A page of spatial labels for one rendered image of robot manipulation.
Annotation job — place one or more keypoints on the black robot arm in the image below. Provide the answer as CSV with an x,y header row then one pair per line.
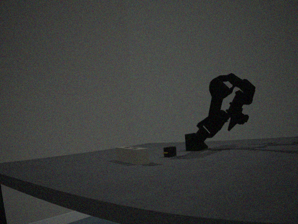
x,y
219,90

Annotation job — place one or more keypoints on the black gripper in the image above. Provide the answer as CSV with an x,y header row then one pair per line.
x,y
225,116

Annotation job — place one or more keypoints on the black two-prong plug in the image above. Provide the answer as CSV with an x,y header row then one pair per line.
x,y
169,152

